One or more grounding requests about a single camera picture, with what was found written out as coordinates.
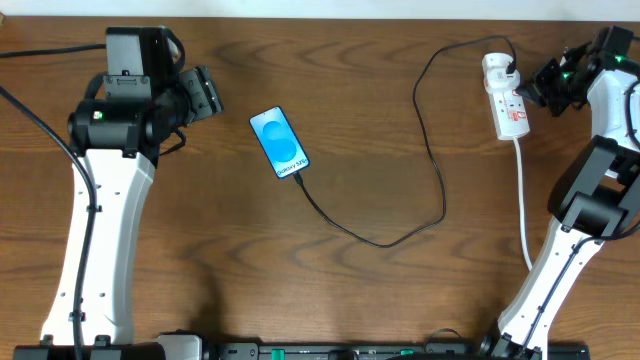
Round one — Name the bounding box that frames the white power strip cord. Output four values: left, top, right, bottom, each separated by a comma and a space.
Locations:
512, 137, 534, 272

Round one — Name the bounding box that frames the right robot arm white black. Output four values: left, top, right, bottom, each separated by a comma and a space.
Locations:
479, 26, 639, 359

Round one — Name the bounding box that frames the black USB charging cable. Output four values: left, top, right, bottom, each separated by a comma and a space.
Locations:
292, 34, 519, 249

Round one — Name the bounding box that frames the black right camera cable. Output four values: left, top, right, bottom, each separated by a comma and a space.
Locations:
519, 34, 640, 359

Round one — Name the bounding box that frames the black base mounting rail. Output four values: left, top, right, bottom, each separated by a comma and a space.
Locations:
214, 341, 591, 360

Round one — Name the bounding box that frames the black camera cable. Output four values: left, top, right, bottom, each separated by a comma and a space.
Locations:
519, 34, 640, 359
0, 42, 107, 360

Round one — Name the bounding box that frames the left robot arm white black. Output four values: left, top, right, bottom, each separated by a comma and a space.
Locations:
14, 26, 223, 359

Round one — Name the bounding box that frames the black left camera cable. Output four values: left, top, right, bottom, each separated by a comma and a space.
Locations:
0, 42, 107, 360

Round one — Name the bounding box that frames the white power strip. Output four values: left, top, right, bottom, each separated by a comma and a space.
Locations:
482, 53, 530, 140

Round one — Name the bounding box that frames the blue Galaxy smartphone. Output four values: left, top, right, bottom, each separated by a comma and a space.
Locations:
249, 106, 310, 179

